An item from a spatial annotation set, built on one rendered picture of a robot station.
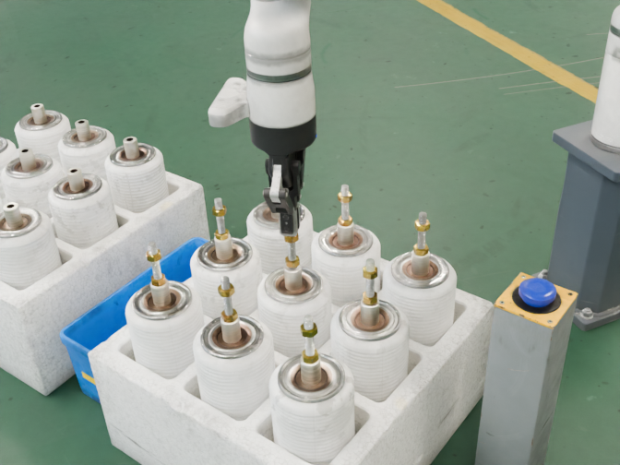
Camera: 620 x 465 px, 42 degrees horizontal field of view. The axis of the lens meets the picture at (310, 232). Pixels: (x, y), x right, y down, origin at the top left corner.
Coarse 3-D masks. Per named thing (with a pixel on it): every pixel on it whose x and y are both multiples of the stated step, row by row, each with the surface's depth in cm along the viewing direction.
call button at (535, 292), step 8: (528, 280) 90; (536, 280) 90; (544, 280) 90; (520, 288) 89; (528, 288) 89; (536, 288) 88; (544, 288) 88; (552, 288) 88; (520, 296) 89; (528, 296) 88; (536, 296) 87; (544, 296) 87; (552, 296) 87; (536, 304) 88; (544, 304) 88
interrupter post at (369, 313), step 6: (378, 300) 96; (366, 306) 95; (372, 306) 95; (378, 306) 95; (366, 312) 95; (372, 312) 95; (378, 312) 96; (366, 318) 96; (372, 318) 96; (378, 318) 96; (366, 324) 96; (372, 324) 96
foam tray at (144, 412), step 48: (480, 336) 109; (96, 384) 108; (144, 384) 100; (192, 384) 101; (432, 384) 100; (480, 384) 116; (144, 432) 106; (192, 432) 97; (240, 432) 93; (384, 432) 92; (432, 432) 106
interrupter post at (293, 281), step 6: (288, 270) 101; (294, 270) 101; (300, 270) 101; (288, 276) 101; (294, 276) 101; (300, 276) 102; (288, 282) 102; (294, 282) 101; (300, 282) 102; (288, 288) 102; (294, 288) 102; (300, 288) 102
